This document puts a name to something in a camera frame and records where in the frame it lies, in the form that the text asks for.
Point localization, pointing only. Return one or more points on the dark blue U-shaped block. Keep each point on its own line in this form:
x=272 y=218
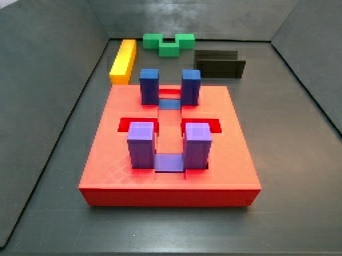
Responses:
x=170 y=98

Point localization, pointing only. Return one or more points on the yellow long block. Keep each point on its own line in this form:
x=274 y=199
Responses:
x=123 y=63

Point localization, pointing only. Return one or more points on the green zigzag block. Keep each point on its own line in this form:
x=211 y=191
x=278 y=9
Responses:
x=169 y=48

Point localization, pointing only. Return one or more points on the purple U-shaped block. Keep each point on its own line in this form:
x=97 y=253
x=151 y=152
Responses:
x=146 y=158

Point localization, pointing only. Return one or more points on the black U-shaped block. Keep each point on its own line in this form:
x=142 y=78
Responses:
x=218 y=64

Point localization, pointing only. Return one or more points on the red peg board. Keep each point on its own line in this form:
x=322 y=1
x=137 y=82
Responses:
x=111 y=183

